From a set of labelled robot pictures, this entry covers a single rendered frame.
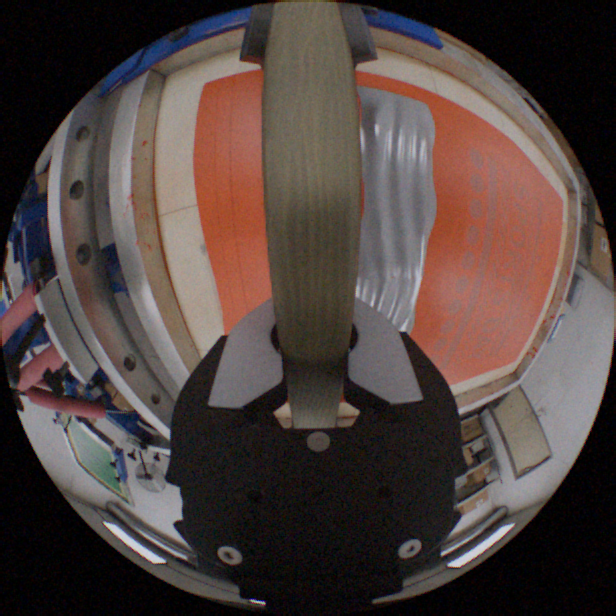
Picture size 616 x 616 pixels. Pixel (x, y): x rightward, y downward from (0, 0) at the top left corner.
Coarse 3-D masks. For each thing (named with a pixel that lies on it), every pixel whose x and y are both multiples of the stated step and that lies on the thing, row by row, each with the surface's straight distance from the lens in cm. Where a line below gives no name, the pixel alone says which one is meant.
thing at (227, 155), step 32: (224, 96) 21; (256, 96) 20; (416, 96) 23; (224, 128) 19; (256, 128) 18; (448, 128) 23; (480, 128) 27; (224, 160) 18; (256, 160) 17; (448, 160) 21; (512, 160) 32; (224, 192) 18; (256, 192) 17; (448, 192) 21; (544, 192) 42; (224, 224) 18; (256, 224) 17; (448, 224) 21; (224, 256) 18; (256, 256) 17; (448, 256) 22; (544, 256) 44; (544, 288) 50
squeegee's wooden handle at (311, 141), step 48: (288, 48) 8; (336, 48) 8; (288, 96) 7; (336, 96) 7; (288, 144) 6; (336, 144) 6; (288, 192) 6; (336, 192) 6; (288, 240) 6; (336, 240) 6; (288, 288) 6; (336, 288) 6; (288, 336) 8; (336, 336) 8; (288, 384) 10; (336, 384) 10
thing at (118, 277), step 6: (108, 264) 49; (114, 264) 44; (120, 264) 39; (108, 270) 40; (114, 270) 37; (120, 270) 36; (108, 276) 40; (114, 276) 38; (120, 276) 36; (114, 282) 39; (120, 282) 37; (114, 288) 39; (120, 288) 38; (126, 288) 36
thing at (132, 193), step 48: (192, 48) 25; (384, 48) 26; (432, 48) 26; (144, 96) 24; (144, 144) 22; (144, 192) 21; (576, 192) 61; (144, 240) 20; (576, 240) 59; (144, 288) 21
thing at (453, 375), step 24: (240, 288) 19; (264, 288) 18; (432, 288) 22; (240, 312) 20; (432, 312) 24; (528, 312) 47; (432, 336) 26; (528, 336) 56; (480, 360) 41; (504, 360) 52
